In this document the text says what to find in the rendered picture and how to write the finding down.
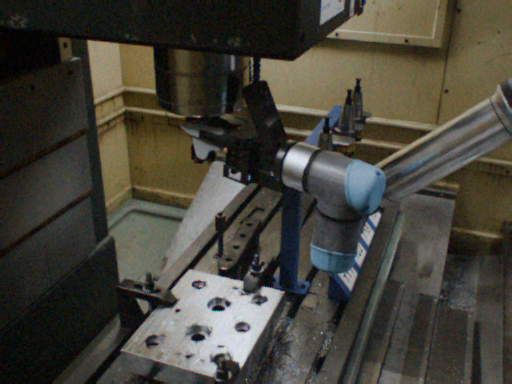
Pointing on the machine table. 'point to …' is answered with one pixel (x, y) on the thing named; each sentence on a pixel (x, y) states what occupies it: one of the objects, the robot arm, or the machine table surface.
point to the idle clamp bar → (245, 239)
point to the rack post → (290, 228)
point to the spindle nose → (199, 82)
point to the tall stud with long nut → (220, 230)
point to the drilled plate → (158, 369)
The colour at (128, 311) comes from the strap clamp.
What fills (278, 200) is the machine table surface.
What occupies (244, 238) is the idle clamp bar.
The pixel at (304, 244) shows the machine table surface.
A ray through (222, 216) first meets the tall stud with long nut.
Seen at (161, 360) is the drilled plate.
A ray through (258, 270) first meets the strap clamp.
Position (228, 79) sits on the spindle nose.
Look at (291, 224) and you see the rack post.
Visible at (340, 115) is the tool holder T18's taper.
